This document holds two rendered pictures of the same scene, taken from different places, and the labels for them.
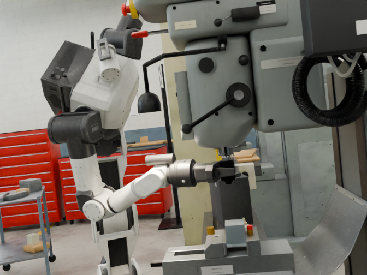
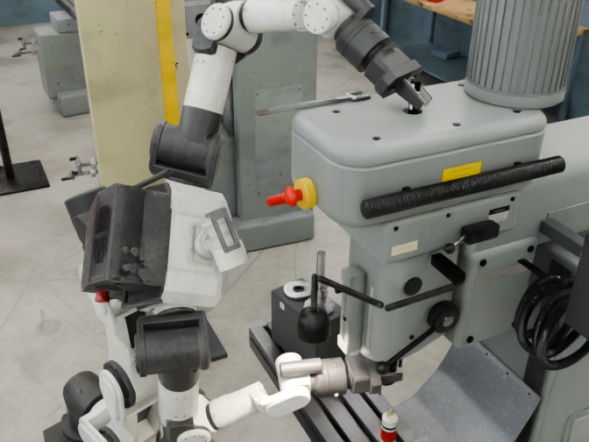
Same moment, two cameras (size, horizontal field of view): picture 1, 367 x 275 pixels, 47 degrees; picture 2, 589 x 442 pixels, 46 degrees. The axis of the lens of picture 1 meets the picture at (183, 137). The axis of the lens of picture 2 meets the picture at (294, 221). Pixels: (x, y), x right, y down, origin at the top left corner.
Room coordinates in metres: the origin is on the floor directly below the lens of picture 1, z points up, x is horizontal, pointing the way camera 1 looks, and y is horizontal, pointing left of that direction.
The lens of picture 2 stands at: (0.31, 0.71, 2.37)
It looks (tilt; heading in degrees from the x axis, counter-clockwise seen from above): 30 degrees down; 330
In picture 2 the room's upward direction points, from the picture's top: 1 degrees clockwise
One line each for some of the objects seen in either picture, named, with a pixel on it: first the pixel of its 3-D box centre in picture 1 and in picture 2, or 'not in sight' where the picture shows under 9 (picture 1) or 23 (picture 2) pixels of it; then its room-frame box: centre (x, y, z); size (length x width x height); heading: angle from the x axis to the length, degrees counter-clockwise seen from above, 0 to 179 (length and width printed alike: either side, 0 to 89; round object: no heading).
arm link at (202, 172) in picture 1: (199, 173); (350, 375); (1.32, -0.04, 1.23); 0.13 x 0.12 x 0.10; 161
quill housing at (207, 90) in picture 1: (220, 93); (396, 288); (1.29, -0.13, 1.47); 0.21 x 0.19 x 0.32; 176
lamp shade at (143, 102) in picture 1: (148, 102); (313, 320); (1.28, 0.09, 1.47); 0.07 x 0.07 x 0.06
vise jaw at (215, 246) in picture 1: (215, 243); not in sight; (1.14, -0.06, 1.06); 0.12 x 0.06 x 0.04; 174
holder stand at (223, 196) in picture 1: (229, 195); (308, 324); (1.71, -0.16, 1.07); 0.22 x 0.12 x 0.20; 7
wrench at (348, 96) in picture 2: not in sight; (312, 103); (1.41, 0.03, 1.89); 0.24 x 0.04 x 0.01; 87
